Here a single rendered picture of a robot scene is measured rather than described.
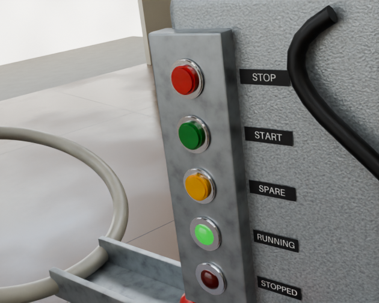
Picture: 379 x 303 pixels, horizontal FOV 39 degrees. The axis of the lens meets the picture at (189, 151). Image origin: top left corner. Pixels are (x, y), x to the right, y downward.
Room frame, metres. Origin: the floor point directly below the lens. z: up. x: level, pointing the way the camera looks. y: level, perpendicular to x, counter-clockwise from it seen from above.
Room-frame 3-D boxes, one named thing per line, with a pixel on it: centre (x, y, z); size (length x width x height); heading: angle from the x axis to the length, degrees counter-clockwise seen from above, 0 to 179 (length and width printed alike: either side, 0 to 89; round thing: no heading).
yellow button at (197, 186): (0.46, 0.00, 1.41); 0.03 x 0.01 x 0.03; 51
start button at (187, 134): (0.46, 0.00, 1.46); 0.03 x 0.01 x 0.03; 51
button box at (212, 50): (0.47, -0.01, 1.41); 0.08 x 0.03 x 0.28; 51
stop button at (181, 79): (0.46, 0.00, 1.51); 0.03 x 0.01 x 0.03; 51
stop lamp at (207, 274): (0.46, -0.01, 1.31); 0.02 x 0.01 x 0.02; 51
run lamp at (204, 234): (0.46, -0.01, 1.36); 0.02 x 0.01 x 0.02; 51
